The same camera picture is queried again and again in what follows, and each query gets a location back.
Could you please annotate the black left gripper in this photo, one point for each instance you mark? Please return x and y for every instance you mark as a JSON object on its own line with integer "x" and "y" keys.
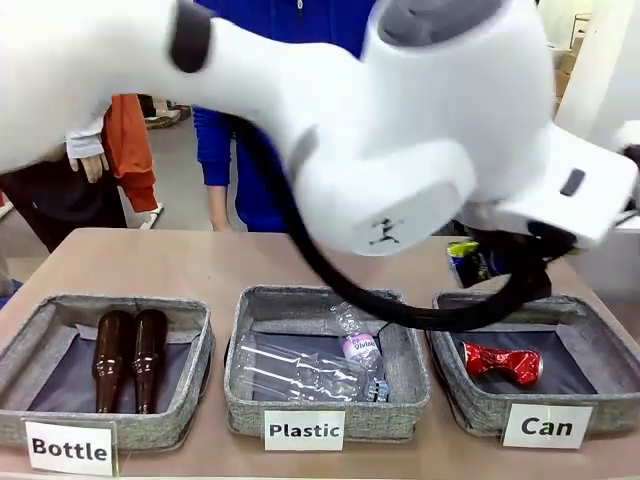
{"x": 525, "y": 265}

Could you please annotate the green blue crushed can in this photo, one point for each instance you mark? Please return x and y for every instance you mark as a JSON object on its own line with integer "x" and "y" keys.
{"x": 467, "y": 265}

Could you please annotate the clear plastic bottle blue cap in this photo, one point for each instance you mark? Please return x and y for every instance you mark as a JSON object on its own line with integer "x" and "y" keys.
{"x": 300, "y": 370}

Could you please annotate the brown glass bottle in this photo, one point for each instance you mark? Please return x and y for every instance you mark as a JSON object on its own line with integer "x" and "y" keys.
{"x": 149, "y": 360}
{"x": 112, "y": 360}

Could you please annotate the bare forearm of blue person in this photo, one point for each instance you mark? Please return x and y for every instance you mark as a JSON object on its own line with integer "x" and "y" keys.
{"x": 220, "y": 210}

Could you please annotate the grey sleeved forearm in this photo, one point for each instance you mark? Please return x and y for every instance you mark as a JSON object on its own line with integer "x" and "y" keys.
{"x": 84, "y": 145}

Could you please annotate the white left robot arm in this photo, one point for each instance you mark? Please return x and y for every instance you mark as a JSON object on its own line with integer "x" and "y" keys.
{"x": 400, "y": 125}

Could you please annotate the crushed red can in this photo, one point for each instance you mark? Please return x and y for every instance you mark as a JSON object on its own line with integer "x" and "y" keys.
{"x": 500, "y": 362}

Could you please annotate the grey fabric basket for cans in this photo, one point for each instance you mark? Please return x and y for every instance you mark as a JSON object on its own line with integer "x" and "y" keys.
{"x": 600, "y": 350}

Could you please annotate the grey fabric basket for plastic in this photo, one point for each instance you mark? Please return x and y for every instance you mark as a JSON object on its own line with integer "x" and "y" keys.
{"x": 400, "y": 360}

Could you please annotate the white Can label sign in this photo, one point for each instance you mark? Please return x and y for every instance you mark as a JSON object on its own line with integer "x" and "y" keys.
{"x": 547, "y": 426}

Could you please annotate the grey fabric basket for bottles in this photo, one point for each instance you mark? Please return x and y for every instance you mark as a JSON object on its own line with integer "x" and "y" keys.
{"x": 30, "y": 350}

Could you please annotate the hand of person in black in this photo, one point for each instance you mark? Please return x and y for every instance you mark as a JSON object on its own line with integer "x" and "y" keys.
{"x": 92, "y": 167}

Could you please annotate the clear plastic bottle purple label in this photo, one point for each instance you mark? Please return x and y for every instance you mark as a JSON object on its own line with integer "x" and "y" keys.
{"x": 359, "y": 347}

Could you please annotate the cardboard boxes stack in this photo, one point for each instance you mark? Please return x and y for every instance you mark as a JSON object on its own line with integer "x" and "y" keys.
{"x": 570, "y": 65}

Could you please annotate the white Plastic label sign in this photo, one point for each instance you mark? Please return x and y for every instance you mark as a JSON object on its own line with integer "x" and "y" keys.
{"x": 304, "y": 430}

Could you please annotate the person in blue jacket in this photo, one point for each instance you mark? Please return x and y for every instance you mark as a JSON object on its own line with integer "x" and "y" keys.
{"x": 250, "y": 175}

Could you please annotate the white shoe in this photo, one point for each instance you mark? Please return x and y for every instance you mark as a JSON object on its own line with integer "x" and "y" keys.
{"x": 151, "y": 216}

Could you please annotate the orange garment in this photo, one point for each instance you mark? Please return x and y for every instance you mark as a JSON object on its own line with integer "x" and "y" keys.
{"x": 132, "y": 150}

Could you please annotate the white Bottle label sign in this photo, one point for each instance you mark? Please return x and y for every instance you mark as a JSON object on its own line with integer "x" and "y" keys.
{"x": 70, "y": 447}

